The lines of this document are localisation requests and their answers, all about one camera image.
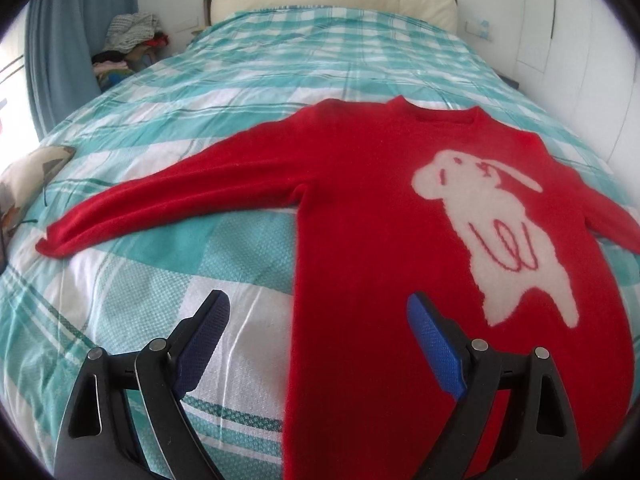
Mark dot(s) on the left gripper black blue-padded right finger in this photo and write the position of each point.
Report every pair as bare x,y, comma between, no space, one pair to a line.
538,437

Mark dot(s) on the white wardrobe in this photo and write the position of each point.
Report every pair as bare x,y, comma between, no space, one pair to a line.
576,61

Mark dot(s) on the teal white plaid bedsheet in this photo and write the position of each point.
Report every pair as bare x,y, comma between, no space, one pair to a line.
252,68

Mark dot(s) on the blue curtain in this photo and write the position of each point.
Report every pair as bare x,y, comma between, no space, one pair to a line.
61,37

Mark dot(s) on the dark bedside table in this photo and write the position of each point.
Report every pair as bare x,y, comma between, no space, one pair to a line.
512,83

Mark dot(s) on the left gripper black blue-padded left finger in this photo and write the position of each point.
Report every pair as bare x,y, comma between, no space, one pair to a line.
98,439

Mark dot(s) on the pile of clothes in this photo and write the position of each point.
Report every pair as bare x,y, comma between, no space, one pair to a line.
131,44

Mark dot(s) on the red sweater with white rabbit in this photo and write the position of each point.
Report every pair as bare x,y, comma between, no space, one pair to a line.
393,199

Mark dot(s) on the beige patterned pillow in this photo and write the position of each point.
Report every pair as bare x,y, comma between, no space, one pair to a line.
25,179

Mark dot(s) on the white wall socket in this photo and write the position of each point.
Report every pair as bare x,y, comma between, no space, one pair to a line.
479,29

